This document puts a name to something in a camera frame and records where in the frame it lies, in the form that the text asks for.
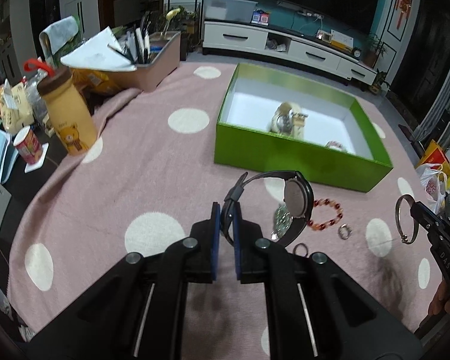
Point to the white tv cabinet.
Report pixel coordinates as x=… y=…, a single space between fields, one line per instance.
x=273 y=44

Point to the yellow paper bag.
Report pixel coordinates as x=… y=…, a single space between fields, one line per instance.
x=436 y=158

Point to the white plastic shopping bag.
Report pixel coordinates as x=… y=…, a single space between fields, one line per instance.
x=434 y=180

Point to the black strap wristwatch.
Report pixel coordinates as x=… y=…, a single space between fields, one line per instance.
x=292 y=215

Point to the green cardboard box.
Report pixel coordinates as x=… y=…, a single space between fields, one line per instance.
x=341 y=147

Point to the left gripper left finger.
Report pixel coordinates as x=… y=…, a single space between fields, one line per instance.
x=194 y=259

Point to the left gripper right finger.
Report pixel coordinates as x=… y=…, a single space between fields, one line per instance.
x=252 y=250

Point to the right hand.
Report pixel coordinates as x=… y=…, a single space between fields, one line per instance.
x=441 y=300

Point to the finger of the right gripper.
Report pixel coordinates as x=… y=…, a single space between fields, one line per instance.
x=423 y=216

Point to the silver bangle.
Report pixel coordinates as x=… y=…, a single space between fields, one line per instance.
x=407 y=226

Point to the white paper sheet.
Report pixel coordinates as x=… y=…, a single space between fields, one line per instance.
x=100 y=53

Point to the yellow bear bottle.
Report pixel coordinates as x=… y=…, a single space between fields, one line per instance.
x=68 y=112

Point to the red white small can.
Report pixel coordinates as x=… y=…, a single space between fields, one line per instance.
x=28 y=145

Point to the cream strap wristwatch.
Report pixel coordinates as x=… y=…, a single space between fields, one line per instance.
x=289 y=120

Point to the clear plastic storage box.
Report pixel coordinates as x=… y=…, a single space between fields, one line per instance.
x=229 y=10

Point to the pink storage bin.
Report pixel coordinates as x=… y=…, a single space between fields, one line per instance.
x=164 y=59

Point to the potted green plant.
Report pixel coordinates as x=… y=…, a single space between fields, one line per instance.
x=374 y=48

